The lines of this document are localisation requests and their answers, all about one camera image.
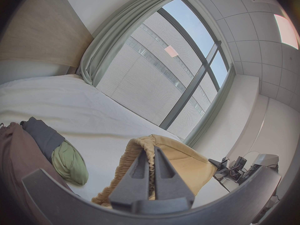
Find grey-green curtain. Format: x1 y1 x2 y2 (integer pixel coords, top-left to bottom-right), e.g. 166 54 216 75
78 0 186 89

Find brown garment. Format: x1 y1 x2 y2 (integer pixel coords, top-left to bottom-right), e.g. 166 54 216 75
0 122 78 220

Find window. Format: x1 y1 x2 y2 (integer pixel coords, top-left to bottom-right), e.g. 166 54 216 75
96 0 235 145

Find bed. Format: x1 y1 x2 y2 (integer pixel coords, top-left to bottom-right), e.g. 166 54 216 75
0 0 231 197

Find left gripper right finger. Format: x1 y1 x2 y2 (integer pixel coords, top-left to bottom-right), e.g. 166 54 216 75
149 145 195 208

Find green garment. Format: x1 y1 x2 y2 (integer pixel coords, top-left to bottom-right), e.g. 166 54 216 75
52 139 89 186

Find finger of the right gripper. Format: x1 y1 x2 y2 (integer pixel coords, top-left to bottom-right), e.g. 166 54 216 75
208 158 223 171

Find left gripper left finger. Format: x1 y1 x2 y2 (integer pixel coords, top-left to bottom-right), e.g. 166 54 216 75
108 138 151 208

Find tan shorts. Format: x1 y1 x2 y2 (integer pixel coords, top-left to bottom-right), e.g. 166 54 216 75
91 134 219 206

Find black garment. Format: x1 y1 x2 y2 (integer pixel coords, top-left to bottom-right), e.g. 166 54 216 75
20 117 66 163

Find ceiling light panel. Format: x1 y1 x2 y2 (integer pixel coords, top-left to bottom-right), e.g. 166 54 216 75
274 14 299 50

